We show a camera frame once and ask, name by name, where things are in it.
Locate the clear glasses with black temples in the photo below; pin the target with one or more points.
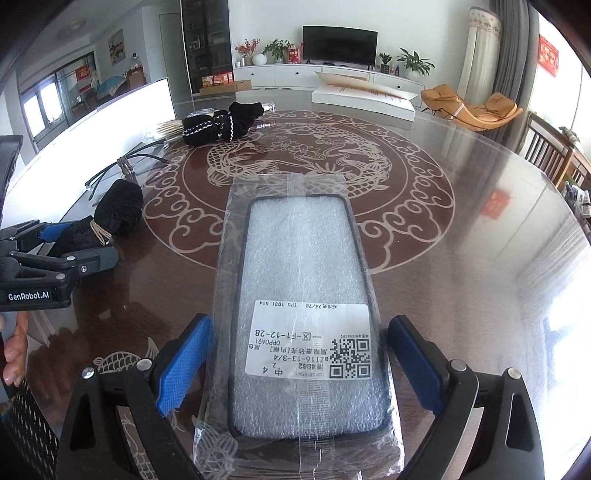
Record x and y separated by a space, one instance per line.
123 165

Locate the small potted plant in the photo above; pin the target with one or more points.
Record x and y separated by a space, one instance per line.
384 62

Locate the cream curtain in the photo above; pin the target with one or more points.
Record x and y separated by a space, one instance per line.
478 55

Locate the red gift box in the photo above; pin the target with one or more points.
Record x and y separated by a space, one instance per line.
293 54

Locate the red wall decoration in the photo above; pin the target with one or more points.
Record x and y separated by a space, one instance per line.
548 55

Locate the grey curtain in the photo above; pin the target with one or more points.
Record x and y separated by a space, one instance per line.
517 69

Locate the person's left hand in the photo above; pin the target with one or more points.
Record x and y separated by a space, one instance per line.
16 350

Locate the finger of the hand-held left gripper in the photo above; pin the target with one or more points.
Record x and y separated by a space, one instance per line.
55 232
92 259

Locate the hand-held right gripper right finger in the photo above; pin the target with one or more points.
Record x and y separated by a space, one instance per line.
415 364

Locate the person's dark patterned clothing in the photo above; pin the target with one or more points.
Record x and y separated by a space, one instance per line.
32 429

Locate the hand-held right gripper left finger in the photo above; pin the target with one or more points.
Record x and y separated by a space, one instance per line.
182 364

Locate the white television cabinet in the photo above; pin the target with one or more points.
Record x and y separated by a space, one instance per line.
277 76

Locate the black television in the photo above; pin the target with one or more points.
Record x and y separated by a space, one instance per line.
339 44

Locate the large leafy potted plant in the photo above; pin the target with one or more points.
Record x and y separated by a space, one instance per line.
415 62

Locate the round white vase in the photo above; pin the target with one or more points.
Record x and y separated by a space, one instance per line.
259 59

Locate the orange rocking chair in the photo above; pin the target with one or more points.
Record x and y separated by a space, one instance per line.
489 108

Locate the red flowers in vase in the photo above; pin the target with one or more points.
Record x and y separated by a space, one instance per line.
244 48

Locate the dark glass display cabinet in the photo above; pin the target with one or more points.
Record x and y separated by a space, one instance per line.
205 41

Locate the flat white box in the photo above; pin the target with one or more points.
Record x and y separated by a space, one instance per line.
360 105

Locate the black velvet scrunchie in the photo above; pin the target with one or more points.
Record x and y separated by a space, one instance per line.
115 207

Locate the dark wooden chair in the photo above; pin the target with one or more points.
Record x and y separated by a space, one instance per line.
549 147

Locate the wall painting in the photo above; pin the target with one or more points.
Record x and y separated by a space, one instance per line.
116 45

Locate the long beige paper strip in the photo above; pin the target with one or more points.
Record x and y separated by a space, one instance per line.
351 83

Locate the phone case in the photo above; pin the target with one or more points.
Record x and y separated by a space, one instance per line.
300 258

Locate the bushy potted plant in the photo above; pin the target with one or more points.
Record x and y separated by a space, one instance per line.
277 48

